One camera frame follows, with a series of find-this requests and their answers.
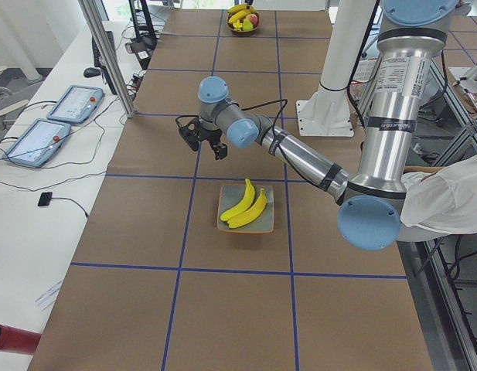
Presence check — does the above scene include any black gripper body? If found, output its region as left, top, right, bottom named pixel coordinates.
left=197, top=119, right=222, bottom=149

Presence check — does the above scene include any yellow banana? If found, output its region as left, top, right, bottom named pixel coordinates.
left=219, top=179, right=255, bottom=222
left=227, top=3, right=250, bottom=15
left=226, top=188, right=267, bottom=229
left=227, top=9, right=251, bottom=24

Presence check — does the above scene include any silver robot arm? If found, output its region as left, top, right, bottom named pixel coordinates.
left=196, top=1, right=456, bottom=250

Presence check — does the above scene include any grey square plate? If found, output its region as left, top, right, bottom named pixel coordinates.
left=216, top=183, right=274, bottom=234

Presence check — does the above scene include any wicker fruit basket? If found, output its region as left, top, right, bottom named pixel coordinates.
left=227, top=10, right=260, bottom=34

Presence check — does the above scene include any red apple front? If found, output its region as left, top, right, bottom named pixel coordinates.
left=246, top=13, right=259, bottom=27

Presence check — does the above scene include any black monitor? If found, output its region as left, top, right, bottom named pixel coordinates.
left=91, top=31, right=117, bottom=95

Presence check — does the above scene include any black computer mouse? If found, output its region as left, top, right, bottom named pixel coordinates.
left=83, top=67, right=101, bottom=78

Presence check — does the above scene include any upper teach pendant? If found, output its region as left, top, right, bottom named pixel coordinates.
left=46, top=85, right=104, bottom=124

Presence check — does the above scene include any teach pendant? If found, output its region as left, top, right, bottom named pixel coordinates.
left=2, top=119, right=72, bottom=168
left=46, top=85, right=104, bottom=124

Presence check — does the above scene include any lower teach pendant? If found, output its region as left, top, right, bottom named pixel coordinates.
left=2, top=119, right=72, bottom=168

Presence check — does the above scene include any small black device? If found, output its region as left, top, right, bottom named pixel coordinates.
left=37, top=192, right=53, bottom=207

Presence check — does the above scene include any person in white shirt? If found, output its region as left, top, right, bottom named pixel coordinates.
left=397, top=155, right=477, bottom=242

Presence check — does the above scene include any red cylinder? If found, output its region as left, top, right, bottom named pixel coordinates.
left=0, top=324, right=42, bottom=356

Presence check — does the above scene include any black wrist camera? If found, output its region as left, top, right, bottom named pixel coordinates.
left=175, top=114, right=200, bottom=151

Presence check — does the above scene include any white pedestal column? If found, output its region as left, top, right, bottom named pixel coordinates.
left=296, top=0, right=379, bottom=138

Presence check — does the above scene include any aluminium frame post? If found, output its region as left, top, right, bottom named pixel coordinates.
left=78, top=0, right=135, bottom=118

